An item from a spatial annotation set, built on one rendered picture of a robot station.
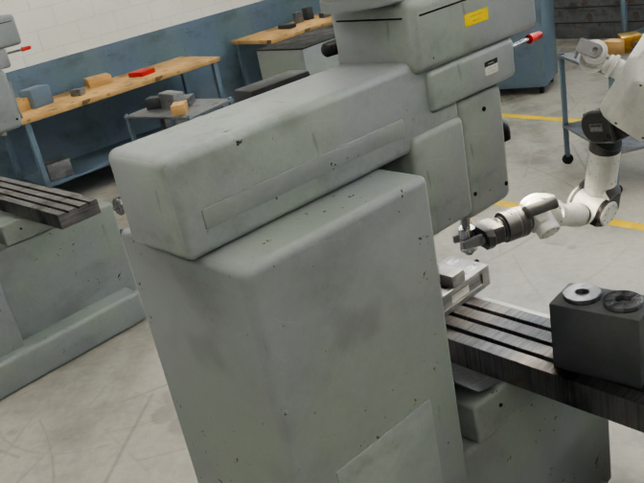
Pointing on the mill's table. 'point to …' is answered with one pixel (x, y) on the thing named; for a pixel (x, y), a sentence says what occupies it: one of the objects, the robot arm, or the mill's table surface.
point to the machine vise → (474, 281)
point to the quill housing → (484, 148)
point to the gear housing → (470, 74)
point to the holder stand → (599, 333)
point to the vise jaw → (450, 275)
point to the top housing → (428, 30)
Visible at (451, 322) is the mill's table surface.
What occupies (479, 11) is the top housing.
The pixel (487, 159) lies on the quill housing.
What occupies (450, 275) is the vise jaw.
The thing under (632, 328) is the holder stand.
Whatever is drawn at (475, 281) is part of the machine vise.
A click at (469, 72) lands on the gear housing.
